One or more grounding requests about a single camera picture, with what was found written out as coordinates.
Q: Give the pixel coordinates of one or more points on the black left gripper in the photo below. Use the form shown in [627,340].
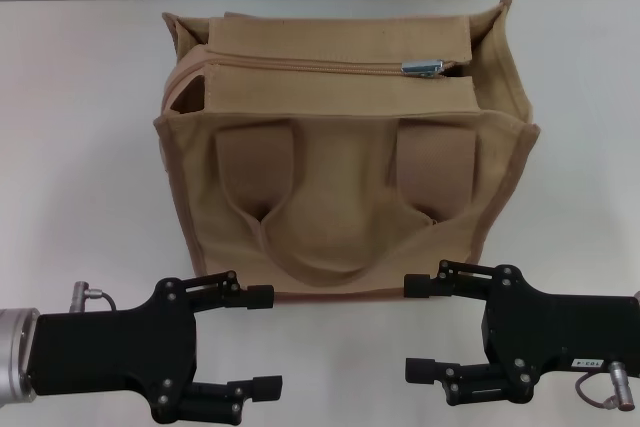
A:
[115,347]

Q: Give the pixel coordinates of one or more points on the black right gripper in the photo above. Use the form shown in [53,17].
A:
[560,329]

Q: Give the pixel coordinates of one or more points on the khaki canvas food bag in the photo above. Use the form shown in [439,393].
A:
[340,187]

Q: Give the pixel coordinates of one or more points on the silver metal zipper pull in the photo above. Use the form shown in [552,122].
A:
[422,68]

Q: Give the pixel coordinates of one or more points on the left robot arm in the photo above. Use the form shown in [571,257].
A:
[15,357]

